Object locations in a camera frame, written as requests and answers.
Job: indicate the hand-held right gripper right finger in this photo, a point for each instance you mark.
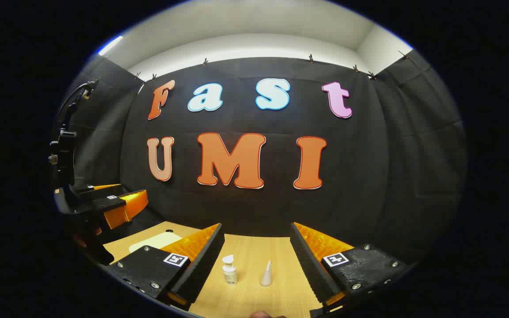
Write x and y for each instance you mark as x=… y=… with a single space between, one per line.
x=309 y=265

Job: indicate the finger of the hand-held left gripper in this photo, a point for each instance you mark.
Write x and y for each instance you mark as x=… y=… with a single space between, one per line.
x=91 y=191
x=122 y=207

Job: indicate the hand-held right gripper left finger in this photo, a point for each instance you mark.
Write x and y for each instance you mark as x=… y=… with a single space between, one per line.
x=201 y=260

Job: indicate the white pump bottle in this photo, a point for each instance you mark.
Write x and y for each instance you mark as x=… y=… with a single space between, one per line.
x=229 y=274

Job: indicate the white cosmetic tube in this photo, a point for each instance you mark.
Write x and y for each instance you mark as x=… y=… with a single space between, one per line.
x=266 y=277

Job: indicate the pale yellow suitcase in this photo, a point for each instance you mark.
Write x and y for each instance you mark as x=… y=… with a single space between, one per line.
x=153 y=242

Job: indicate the black backdrop cloth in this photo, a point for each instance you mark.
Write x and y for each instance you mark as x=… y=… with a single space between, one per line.
x=369 y=176

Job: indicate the ceiling light strip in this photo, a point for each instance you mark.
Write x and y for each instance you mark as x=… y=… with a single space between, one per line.
x=110 y=45

